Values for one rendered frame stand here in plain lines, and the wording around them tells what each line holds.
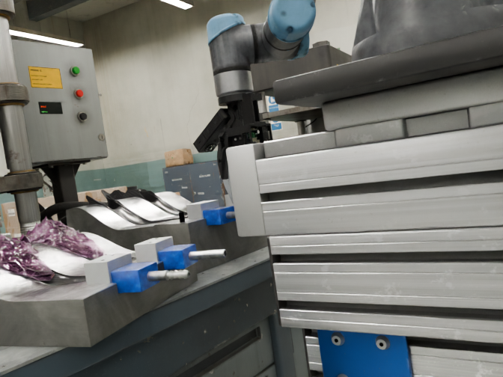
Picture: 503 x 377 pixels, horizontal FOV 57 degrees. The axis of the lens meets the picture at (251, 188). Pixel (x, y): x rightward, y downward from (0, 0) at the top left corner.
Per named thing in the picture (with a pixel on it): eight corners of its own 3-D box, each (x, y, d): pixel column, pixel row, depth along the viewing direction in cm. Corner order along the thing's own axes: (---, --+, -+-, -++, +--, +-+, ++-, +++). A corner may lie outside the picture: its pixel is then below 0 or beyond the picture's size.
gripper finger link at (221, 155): (222, 178, 89) (223, 132, 90) (216, 179, 90) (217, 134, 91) (238, 181, 93) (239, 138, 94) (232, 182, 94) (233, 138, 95)
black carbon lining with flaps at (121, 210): (236, 215, 99) (230, 171, 99) (181, 231, 86) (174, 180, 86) (132, 221, 120) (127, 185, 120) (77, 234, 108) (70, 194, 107)
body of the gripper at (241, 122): (252, 155, 87) (243, 90, 86) (218, 160, 92) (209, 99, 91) (275, 152, 93) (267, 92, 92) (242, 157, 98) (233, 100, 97)
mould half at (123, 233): (279, 241, 100) (271, 179, 100) (195, 274, 80) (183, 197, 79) (133, 243, 131) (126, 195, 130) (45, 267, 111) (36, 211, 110)
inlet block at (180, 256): (234, 267, 68) (229, 231, 68) (220, 277, 63) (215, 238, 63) (157, 271, 73) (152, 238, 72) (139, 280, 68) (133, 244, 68)
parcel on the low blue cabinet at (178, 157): (194, 163, 835) (192, 147, 833) (183, 164, 805) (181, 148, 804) (176, 166, 855) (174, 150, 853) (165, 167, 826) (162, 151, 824)
